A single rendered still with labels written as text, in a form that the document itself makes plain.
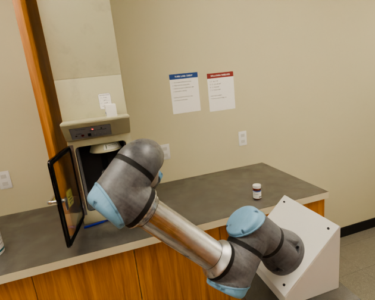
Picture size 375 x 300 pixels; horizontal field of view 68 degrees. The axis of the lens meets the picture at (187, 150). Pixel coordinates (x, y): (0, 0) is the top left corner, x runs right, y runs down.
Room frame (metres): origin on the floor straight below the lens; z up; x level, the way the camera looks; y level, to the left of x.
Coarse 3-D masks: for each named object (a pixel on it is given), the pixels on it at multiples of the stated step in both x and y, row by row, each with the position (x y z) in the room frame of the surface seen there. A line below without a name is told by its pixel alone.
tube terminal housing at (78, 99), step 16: (64, 80) 1.40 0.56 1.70; (80, 80) 1.42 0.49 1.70; (96, 80) 1.44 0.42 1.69; (112, 80) 1.46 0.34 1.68; (64, 96) 1.40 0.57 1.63; (80, 96) 1.42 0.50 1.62; (96, 96) 1.44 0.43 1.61; (112, 96) 1.46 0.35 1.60; (64, 112) 1.39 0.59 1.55; (80, 112) 1.41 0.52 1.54; (96, 112) 1.43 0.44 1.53; (80, 144) 1.40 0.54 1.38
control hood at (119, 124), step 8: (72, 120) 1.39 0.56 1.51; (80, 120) 1.35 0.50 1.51; (88, 120) 1.31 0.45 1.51; (96, 120) 1.32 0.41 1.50; (104, 120) 1.33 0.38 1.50; (112, 120) 1.35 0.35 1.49; (120, 120) 1.36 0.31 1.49; (128, 120) 1.38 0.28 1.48; (64, 128) 1.29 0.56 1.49; (72, 128) 1.31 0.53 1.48; (112, 128) 1.39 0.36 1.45; (120, 128) 1.40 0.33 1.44; (128, 128) 1.42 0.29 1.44; (64, 136) 1.33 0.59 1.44; (96, 136) 1.40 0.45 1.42
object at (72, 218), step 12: (48, 168) 1.07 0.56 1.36; (60, 168) 1.18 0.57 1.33; (72, 168) 1.34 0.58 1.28; (60, 180) 1.15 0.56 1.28; (72, 180) 1.30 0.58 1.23; (60, 192) 1.12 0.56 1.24; (72, 192) 1.26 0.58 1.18; (72, 204) 1.23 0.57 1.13; (60, 216) 1.07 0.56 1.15; (72, 216) 1.19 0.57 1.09; (72, 228) 1.16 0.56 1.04
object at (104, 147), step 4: (96, 144) 1.47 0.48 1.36; (100, 144) 1.46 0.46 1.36; (104, 144) 1.46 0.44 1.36; (108, 144) 1.47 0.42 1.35; (112, 144) 1.48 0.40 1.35; (116, 144) 1.50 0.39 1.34; (92, 148) 1.48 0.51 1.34; (96, 148) 1.46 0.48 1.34; (100, 148) 1.45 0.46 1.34; (104, 148) 1.45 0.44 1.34; (108, 148) 1.46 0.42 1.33; (112, 148) 1.47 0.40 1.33; (116, 148) 1.48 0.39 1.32; (92, 152) 1.46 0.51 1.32; (96, 152) 1.45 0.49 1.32; (100, 152) 1.44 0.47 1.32; (104, 152) 1.45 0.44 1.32
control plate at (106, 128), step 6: (90, 126) 1.33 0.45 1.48; (96, 126) 1.34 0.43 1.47; (102, 126) 1.36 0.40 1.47; (108, 126) 1.37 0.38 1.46; (72, 132) 1.33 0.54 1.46; (78, 132) 1.34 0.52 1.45; (84, 132) 1.35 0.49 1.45; (90, 132) 1.36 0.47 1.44; (96, 132) 1.37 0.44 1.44; (102, 132) 1.39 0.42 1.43; (108, 132) 1.40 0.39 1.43; (72, 138) 1.35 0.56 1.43; (78, 138) 1.37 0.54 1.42
